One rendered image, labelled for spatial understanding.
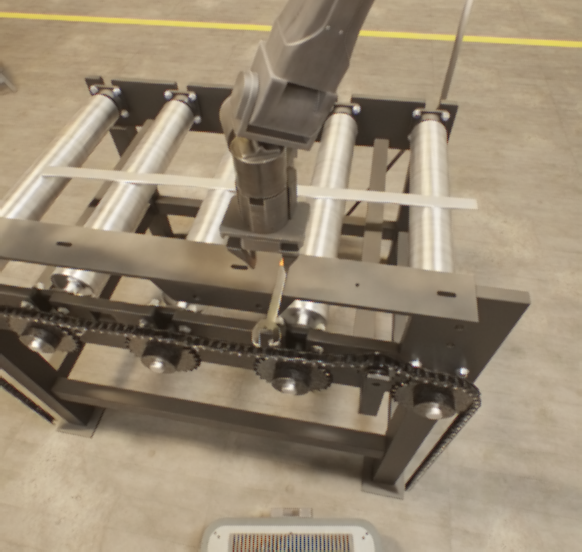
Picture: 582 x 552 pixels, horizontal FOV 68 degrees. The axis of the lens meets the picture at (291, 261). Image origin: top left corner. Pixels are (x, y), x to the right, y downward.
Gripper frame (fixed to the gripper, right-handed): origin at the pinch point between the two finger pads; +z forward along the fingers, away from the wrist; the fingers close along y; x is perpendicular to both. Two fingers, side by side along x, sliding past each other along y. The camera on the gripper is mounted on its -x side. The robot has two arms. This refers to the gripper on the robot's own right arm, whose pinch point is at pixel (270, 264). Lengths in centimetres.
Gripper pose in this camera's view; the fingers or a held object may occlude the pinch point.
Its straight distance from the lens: 59.7
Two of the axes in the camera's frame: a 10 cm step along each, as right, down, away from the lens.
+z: 0.3, 6.3, 7.8
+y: -9.8, -1.2, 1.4
